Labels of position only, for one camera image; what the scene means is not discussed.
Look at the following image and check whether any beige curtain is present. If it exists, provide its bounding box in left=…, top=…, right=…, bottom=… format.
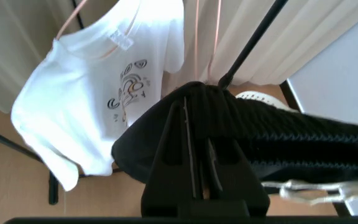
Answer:
left=0, top=0, right=358, bottom=113

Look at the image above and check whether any white printed t-shirt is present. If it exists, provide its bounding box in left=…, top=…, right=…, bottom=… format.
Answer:
left=10, top=0, right=185, bottom=192

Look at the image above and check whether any black garment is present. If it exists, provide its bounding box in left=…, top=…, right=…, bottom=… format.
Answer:
left=111, top=81, right=358, bottom=206

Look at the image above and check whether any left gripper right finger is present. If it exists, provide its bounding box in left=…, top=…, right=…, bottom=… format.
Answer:
left=202, top=138, right=270, bottom=218

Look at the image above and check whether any white laundry basket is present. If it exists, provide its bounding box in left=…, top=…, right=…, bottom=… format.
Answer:
left=235, top=90, right=298, bottom=113

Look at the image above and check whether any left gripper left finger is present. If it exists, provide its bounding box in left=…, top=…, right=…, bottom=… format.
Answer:
left=141, top=100, right=203, bottom=218

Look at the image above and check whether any black clothes rack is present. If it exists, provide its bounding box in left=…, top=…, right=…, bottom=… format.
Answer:
left=0, top=0, right=288, bottom=205

